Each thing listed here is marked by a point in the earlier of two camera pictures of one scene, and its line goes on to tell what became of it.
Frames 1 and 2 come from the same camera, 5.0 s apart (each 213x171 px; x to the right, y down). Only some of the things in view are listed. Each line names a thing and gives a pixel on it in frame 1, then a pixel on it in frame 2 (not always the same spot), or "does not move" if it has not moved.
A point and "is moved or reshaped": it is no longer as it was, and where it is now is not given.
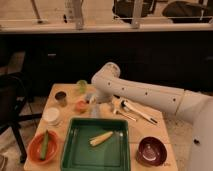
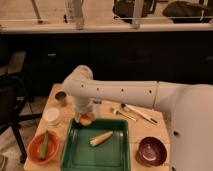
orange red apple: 81,106 is moved or reshaped
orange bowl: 35,146 does not move
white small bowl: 51,116 does not move
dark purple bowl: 151,151 does not move
